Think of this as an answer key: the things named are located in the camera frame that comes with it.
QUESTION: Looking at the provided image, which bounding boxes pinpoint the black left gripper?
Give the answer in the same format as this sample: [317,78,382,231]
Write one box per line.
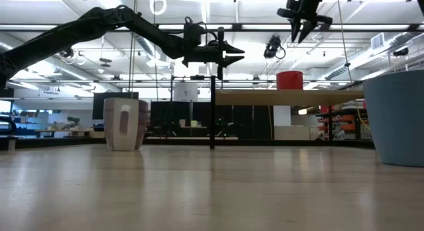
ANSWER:
[181,26,246,81]

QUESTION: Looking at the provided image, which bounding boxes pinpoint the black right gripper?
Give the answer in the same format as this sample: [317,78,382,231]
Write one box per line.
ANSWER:
[276,0,334,44]

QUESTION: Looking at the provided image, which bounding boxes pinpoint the red mug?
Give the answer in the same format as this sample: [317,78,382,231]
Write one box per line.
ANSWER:
[276,70,304,91]

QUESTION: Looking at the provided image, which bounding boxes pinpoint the blue cup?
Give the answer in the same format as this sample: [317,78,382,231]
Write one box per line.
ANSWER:
[362,69,424,168]

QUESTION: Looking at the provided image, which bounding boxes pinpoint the purple and white mug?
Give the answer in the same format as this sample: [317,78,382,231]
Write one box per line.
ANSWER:
[103,97,149,152]

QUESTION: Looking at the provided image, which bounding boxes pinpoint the wooden shelf with black legs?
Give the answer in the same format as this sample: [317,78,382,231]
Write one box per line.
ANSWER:
[209,73,366,151]

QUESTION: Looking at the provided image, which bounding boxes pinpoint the beige low cabinet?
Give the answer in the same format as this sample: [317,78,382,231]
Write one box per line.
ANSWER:
[274,124,319,142]

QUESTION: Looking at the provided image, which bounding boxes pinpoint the rack with orange bins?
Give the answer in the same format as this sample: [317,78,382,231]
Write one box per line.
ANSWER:
[315,106,374,141]

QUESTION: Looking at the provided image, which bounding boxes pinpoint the black monitor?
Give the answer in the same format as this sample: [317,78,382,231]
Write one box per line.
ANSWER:
[92,91,140,120]

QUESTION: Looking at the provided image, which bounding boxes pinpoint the wooden background table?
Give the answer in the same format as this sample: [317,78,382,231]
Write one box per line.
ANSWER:
[35,127,109,140]

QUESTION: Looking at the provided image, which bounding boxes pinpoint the small dark potted plant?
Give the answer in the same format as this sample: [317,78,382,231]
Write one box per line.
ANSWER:
[64,116,81,131]

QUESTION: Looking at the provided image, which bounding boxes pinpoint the black light bar frame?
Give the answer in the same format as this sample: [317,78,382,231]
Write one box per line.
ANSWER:
[0,23,424,33]

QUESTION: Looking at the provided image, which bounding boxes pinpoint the black hanging camera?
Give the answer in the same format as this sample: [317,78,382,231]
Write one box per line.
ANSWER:
[263,34,287,60]

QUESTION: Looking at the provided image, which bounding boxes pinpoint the silver ceiling duct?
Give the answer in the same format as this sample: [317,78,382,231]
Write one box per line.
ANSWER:
[132,31,167,65]

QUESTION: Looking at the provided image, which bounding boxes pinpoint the black aluminium table frame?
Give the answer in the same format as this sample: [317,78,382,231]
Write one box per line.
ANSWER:
[0,136,376,152]

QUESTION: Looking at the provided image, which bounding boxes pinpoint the white cable loop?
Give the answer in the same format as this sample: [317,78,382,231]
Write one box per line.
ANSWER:
[148,0,168,17]

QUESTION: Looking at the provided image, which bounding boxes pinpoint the yellow cable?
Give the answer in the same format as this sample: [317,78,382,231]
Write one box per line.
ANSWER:
[355,100,372,133]
[128,0,139,100]

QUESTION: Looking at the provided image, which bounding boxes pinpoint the thick black cable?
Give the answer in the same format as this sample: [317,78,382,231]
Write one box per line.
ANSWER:
[0,114,18,136]

